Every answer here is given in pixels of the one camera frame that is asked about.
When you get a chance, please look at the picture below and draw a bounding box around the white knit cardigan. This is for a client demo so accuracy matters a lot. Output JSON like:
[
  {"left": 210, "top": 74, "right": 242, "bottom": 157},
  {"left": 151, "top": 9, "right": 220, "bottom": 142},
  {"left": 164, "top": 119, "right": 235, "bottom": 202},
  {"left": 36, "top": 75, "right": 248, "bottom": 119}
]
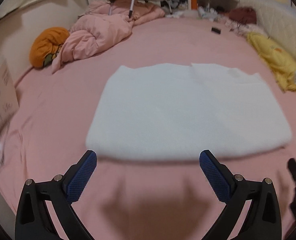
[{"left": 86, "top": 63, "right": 292, "bottom": 161}]

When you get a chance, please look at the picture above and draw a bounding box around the yellow garment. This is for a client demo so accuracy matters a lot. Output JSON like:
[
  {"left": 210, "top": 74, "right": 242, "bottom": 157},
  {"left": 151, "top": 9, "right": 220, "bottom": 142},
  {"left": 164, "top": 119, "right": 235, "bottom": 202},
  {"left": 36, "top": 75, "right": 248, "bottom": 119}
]
[{"left": 246, "top": 32, "right": 296, "bottom": 92}]

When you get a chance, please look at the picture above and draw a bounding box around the orange plush pillow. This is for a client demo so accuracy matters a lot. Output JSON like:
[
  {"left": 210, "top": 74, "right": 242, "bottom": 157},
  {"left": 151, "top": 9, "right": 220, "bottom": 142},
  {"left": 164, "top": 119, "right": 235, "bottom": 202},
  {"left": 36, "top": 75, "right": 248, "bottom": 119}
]
[{"left": 29, "top": 27, "right": 70, "bottom": 68}]

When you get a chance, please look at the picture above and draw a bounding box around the cream padded headboard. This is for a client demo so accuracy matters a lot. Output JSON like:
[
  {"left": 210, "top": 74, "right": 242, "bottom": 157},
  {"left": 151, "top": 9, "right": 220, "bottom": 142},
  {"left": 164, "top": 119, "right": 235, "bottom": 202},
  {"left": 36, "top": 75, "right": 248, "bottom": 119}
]
[{"left": 238, "top": 0, "right": 296, "bottom": 59}]

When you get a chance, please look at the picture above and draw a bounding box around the small black box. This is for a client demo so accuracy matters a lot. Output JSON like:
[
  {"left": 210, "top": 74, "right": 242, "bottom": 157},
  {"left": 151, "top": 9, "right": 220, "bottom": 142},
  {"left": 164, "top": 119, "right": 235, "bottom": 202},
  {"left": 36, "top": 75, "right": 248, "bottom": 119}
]
[{"left": 211, "top": 27, "right": 221, "bottom": 34}]

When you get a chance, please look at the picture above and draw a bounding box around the dark red garment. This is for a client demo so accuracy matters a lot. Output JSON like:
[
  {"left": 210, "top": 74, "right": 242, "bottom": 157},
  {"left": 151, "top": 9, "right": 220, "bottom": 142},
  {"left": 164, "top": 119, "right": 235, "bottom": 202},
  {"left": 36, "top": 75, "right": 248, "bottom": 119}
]
[{"left": 229, "top": 7, "right": 257, "bottom": 24}]

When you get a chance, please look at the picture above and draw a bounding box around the pink crumpled quilt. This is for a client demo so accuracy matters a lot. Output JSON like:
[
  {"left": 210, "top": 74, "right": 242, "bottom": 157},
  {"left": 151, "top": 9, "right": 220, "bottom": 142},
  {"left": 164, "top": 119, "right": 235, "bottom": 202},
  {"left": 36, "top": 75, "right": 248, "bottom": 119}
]
[{"left": 51, "top": 0, "right": 165, "bottom": 73}]

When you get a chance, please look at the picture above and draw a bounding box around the orange bottle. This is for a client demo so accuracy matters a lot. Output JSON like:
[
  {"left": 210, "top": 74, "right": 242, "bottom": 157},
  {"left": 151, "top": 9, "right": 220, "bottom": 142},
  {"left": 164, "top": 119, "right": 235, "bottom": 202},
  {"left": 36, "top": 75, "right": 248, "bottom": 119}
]
[{"left": 191, "top": 0, "right": 198, "bottom": 10}]

